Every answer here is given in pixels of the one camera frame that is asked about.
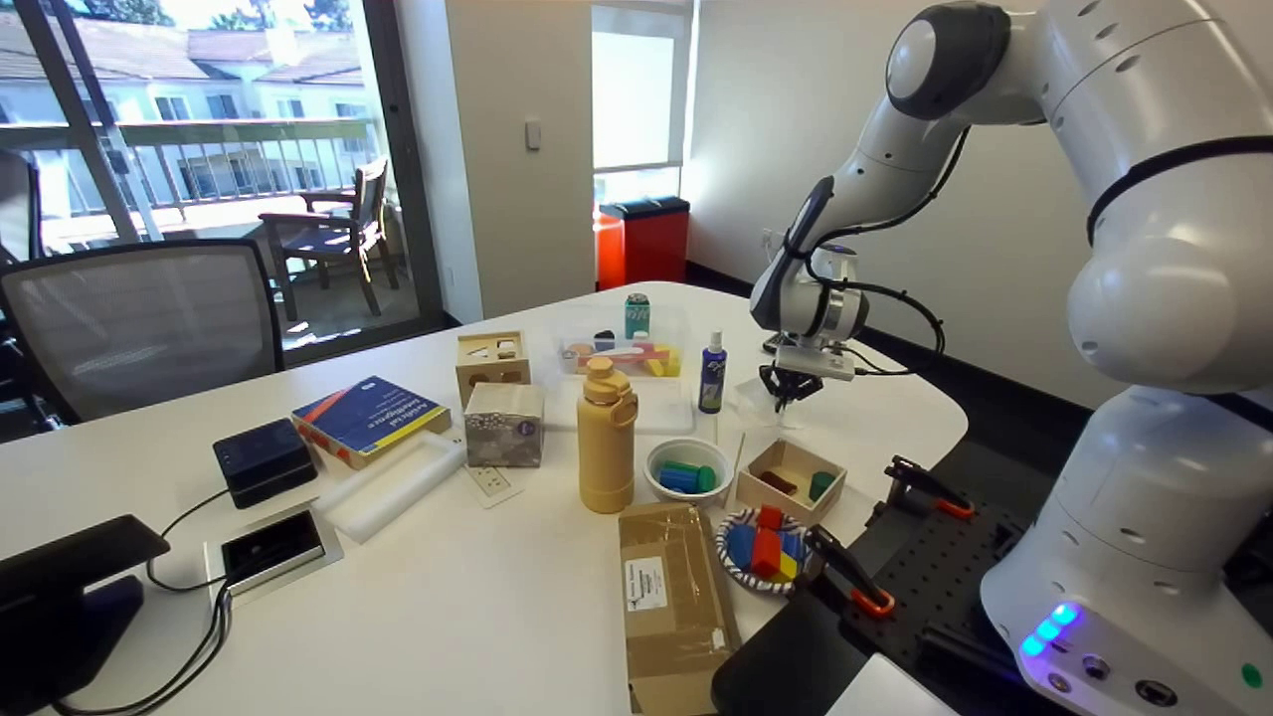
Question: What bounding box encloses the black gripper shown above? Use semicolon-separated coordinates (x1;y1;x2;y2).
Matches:
759;347;850;410

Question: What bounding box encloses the shallow wooden box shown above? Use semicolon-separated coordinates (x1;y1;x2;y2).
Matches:
731;438;850;530

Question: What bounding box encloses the small blue labelled bottle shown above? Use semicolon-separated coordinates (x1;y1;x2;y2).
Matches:
697;331;731;417

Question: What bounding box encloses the white bowl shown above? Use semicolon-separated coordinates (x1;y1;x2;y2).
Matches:
642;433;735;506

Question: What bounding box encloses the blue block in bowl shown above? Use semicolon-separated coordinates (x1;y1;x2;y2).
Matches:
658;459;706;497

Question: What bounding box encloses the long red block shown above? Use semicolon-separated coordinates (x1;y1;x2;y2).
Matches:
748;506;787;576

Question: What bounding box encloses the black orange clamp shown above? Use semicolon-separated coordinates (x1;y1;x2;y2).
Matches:
807;523;899;622
884;453;980;526

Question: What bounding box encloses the large blue block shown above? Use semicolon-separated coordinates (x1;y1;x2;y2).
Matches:
723;526;759;576

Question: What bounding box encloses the green can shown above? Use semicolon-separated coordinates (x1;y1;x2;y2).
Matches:
620;291;658;343

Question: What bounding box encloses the clear container of colourful blocks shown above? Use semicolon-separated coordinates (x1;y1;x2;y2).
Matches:
553;331;690;386

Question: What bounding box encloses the blue patterned paper plate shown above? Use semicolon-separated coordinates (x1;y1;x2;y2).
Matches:
711;506;825;596

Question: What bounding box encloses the tan plastic bottle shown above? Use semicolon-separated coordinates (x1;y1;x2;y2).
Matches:
575;356;642;516

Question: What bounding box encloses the red bin with black lid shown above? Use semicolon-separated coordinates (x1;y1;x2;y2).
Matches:
617;196;694;286

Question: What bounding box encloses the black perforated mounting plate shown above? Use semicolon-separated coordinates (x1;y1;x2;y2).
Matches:
709;433;1273;716

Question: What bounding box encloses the taped cardboard box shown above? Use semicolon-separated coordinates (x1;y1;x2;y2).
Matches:
617;497;743;716

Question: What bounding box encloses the wooden box with items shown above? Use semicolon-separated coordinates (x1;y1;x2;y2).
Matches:
454;328;534;410

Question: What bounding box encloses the small printed card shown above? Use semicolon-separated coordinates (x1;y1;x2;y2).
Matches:
466;465;528;510

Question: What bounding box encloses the white paper sheet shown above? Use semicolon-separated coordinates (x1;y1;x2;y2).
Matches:
827;650;958;716

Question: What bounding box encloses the white foam block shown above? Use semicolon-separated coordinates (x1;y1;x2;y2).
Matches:
315;433;469;546

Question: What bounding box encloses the blue book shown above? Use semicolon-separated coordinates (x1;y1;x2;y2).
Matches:
291;376;454;469

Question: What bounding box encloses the wooden outdoor chair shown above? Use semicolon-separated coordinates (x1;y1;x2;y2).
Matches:
256;157;404;322

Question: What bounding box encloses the black box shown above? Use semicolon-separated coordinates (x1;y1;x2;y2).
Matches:
213;414;323;515

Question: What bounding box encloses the grey mesh office chair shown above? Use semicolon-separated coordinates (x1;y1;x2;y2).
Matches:
0;235;291;432

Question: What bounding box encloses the black monitor stand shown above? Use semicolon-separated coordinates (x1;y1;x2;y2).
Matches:
0;515;175;716

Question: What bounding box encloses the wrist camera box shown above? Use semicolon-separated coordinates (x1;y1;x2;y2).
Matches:
770;331;864;361

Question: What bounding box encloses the black screen in white frame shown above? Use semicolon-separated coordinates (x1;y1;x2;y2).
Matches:
215;506;335;592

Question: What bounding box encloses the black table cable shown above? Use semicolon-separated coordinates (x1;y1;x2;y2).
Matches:
144;485;235;592
51;583;235;716

